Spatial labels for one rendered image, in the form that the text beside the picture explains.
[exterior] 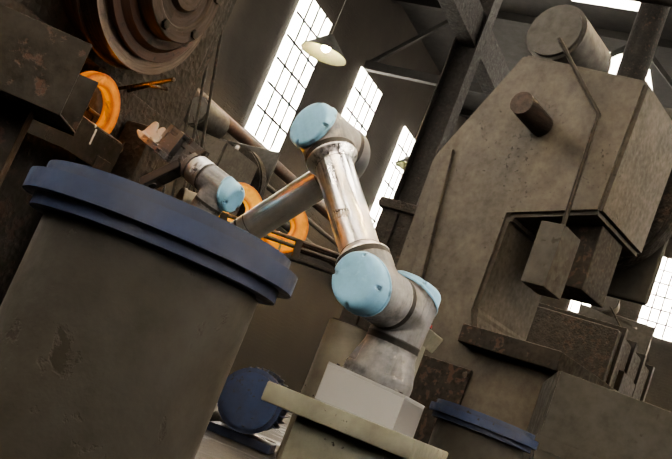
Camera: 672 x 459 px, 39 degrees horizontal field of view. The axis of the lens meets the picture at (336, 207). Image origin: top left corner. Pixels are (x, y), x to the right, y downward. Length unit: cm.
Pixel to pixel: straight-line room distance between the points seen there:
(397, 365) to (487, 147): 311
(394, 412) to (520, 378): 259
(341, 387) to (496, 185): 303
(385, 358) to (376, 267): 21
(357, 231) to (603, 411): 202
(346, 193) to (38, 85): 67
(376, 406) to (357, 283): 25
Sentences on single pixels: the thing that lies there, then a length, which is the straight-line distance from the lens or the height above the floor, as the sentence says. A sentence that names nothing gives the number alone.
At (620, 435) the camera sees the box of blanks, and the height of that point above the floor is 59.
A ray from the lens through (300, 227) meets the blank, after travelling 273.
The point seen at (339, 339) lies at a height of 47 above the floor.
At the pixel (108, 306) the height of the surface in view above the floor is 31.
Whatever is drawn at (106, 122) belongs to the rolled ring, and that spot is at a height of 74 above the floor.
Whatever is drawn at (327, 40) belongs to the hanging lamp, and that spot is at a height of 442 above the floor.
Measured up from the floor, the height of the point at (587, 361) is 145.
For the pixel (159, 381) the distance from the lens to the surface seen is 96.
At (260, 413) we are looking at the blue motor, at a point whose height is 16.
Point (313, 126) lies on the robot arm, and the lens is 207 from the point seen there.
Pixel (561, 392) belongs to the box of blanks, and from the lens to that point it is 375.
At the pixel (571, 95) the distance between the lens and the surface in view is 490.
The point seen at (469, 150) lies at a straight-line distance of 500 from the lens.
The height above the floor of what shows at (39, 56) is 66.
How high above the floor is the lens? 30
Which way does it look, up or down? 11 degrees up
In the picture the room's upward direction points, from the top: 22 degrees clockwise
